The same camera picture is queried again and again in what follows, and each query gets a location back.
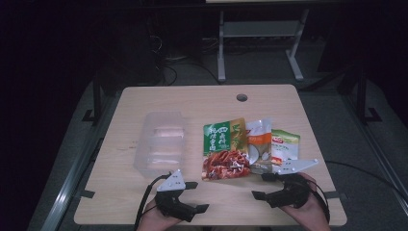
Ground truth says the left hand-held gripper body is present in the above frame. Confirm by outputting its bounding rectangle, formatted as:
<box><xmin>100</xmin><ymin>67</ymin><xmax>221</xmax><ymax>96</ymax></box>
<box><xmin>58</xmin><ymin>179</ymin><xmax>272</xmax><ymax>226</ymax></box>
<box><xmin>154</xmin><ymin>168</ymin><xmax>197</xmax><ymax>223</ymax></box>

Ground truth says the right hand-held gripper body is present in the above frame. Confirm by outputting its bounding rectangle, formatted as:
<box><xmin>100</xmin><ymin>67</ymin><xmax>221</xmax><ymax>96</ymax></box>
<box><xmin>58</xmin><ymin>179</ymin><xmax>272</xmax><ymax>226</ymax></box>
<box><xmin>267</xmin><ymin>158</ymin><xmax>319</xmax><ymax>210</ymax></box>

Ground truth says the white and orange powder packet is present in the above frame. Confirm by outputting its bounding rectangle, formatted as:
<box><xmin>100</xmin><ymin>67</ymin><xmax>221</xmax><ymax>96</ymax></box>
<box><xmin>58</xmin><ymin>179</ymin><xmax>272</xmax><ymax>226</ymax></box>
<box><xmin>244</xmin><ymin>118</ymin><xmax>273</xmax><ymax>175</ymax></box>

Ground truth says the green and white seasoning packet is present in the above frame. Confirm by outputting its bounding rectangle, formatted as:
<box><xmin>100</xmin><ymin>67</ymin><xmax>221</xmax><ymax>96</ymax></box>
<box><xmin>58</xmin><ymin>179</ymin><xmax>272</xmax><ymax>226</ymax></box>
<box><xmin>270</xmin><ymin>128</ymin><xmax>301</xmax><ymax>168</ymax></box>

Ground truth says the clear plastic container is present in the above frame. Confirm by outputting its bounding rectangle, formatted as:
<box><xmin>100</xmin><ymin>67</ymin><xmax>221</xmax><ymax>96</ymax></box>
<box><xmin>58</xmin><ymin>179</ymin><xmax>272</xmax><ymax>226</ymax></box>
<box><xmin>133</xmin><ymin>110</ymin><xmax>188</xmax><ymax>179</ymax></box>

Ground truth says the green and red seasoning packet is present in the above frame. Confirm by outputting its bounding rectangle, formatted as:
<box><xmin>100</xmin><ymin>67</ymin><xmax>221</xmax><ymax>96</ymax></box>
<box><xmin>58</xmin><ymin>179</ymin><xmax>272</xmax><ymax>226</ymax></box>
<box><xmin>201</xmin><ymin>117</ymin><xmax>252</xmax><ymax>182</ymax></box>

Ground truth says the person's right hand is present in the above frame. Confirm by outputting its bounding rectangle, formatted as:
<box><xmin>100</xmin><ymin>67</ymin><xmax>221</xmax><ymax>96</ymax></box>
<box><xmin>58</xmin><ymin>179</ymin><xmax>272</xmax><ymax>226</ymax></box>
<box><xmin>278</xmin><ymin>172</ymin><xmax>332</xmax><ymax>231</ymax></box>

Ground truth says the person's left hand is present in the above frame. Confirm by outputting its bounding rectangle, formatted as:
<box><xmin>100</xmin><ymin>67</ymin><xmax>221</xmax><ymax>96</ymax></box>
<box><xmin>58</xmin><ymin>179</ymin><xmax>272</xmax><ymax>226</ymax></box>
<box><xmin>136</xmin><ymin>199</ymin><xmax>183</xmax><ymax>231</ymax></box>

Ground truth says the black metal stand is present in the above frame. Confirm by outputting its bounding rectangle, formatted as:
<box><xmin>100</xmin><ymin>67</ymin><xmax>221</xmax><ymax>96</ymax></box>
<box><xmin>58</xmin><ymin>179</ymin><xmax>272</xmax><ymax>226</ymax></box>
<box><xmin>354</xmin><ymin>65</ymin><xmax>383</xmax><ymax>125</ymax></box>

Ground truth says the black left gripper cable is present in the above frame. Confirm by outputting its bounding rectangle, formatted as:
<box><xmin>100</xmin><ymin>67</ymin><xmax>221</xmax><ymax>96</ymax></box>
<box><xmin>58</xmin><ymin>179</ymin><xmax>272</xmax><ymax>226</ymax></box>
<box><xmin>133</xmin><ymin>172</ymin><xmax>172</xmax><ymax>231</ymax></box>

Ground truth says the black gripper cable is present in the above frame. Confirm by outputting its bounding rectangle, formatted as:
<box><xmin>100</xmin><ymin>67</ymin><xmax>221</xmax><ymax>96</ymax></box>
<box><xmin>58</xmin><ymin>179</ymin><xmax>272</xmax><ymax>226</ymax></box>
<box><xmin>133</xmin><ymin>172</ymin><xmax>172</xmax><ymax>231</ymax></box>
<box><xmin>306</xmin><ymin>179</ymin><xmax>332</xmax><ymax>224</ymax></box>

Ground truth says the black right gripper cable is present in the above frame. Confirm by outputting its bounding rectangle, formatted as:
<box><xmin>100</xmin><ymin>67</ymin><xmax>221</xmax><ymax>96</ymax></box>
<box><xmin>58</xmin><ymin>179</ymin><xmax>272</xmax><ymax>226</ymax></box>
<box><xmin>306</xmin><ymin>179</ymin><xmax>332</xmax><ymax>224</ymax></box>

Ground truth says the black floor cable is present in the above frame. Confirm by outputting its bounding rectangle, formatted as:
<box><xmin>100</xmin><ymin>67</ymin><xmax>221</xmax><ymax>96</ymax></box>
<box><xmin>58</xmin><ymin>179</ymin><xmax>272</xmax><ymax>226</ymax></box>
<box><xmin>324</xmin><ymin>159</ymin><xmax>408</xmax><ymax>204</ymax></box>

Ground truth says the aluminium floor rail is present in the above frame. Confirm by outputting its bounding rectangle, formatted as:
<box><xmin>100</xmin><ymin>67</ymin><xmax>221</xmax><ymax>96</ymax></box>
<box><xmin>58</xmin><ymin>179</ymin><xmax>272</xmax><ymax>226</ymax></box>
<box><xmin>340</xmin><ymin>92</ymin><xmax>408</xmax><ymax>201</ymax></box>
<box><xmin>39</xmin><ymin>133</ymin><xmax>109</xmax><ymax>231</ymax></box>

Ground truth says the bundle of dark cables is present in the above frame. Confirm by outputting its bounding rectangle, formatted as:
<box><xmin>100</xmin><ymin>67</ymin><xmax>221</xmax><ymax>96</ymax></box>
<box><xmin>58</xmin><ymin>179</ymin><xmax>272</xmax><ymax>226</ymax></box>
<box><xmin>148</xmin><ymin>32</ymin><xmax>222</xmax><ymax>87</ymax></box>

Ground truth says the white metal table frame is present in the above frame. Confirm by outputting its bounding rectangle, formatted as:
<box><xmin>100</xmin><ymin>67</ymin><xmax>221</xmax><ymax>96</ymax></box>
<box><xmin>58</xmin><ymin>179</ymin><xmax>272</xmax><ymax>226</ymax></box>
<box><xmin>217</xmin><ymin>9</ymin><xmax>310</xmax><ymax>83</ymax></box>

